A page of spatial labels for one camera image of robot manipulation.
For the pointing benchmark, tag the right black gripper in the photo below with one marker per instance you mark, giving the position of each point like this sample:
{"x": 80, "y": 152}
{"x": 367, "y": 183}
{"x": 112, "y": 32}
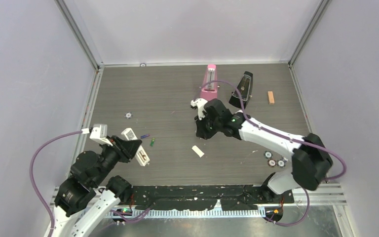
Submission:
{"x": 201, "y": 132}

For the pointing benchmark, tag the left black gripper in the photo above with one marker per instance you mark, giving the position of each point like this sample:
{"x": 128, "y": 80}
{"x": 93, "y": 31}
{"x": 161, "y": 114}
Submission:
{"x": 125, "y": 148}

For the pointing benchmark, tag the white remote control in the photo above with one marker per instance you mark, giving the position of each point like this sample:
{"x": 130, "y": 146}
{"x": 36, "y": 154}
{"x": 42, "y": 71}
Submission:
{"x": 139, "y": 152}

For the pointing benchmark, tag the white battery cover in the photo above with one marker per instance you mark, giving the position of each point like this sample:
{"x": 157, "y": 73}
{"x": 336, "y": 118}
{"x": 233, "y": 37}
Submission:
{"x": 198, "y": 151}

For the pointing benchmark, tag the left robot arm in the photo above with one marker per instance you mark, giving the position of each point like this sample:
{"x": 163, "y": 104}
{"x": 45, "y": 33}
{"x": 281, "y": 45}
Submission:
{"x": 72, "y": 218}

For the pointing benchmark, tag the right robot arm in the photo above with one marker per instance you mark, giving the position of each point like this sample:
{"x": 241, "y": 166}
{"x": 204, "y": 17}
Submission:
{"x": 310, "y": 161}

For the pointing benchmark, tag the pink metronome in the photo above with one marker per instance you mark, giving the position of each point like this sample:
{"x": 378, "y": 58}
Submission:
{"x": 209, "y": 89}

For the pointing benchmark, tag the lone poker chip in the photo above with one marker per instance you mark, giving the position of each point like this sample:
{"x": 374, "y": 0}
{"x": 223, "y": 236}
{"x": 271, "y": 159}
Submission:
{"x": 128, "y": 115}

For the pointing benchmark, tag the black metronome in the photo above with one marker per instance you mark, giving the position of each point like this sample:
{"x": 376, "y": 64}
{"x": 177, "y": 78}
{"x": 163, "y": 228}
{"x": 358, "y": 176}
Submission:
{"x": 245, "y": 87}

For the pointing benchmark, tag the orange block near right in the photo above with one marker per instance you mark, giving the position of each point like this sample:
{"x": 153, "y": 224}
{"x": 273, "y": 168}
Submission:
{"x": 270, "y": 96}

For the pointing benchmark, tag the poker chip one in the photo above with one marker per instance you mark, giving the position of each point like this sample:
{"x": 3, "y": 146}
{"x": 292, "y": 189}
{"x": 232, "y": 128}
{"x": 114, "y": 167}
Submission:
{"x": 268, "y": 154}

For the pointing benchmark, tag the poker chip two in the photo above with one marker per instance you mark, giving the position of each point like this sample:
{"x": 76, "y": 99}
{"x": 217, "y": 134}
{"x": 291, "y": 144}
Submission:
{"x": 271, "y": 162}

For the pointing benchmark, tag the poker chip three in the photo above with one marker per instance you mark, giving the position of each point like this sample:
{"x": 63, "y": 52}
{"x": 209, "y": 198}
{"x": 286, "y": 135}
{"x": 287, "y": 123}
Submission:
{"x": 281, "y": 163}

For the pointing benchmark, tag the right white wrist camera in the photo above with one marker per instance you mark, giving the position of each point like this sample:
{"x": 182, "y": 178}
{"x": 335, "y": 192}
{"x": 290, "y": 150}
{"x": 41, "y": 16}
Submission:
{"x": 198, "y": 104}

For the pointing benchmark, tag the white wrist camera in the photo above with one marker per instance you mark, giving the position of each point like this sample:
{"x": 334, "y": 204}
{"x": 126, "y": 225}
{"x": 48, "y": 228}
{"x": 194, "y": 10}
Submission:
{"x": 198, "y": 104}
{"x": 98, "y": 133}

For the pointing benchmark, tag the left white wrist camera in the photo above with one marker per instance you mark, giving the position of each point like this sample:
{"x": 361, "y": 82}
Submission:
{"x": 98, "y": 133}

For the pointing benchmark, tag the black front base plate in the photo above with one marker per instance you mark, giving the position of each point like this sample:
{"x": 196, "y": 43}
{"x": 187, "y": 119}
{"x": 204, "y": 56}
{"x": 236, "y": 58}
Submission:
{"x": 205, "y": 197}

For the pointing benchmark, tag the white slotted cable duct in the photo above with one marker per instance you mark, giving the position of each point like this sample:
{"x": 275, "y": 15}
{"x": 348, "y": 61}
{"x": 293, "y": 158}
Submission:
{"x": 216, "y": 212}

